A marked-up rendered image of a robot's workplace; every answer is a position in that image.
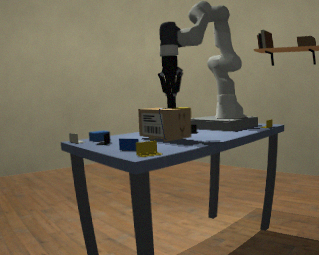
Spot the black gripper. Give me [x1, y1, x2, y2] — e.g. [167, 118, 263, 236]
[158, 55, 183, 108]

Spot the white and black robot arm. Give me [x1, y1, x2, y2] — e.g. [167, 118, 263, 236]
[159, 1, 247, 119]

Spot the tan cardboard box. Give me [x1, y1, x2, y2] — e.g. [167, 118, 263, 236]
[138, 108, 191, 140]

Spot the blue box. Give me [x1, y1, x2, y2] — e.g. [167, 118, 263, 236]
[89, 131, 110, 142]

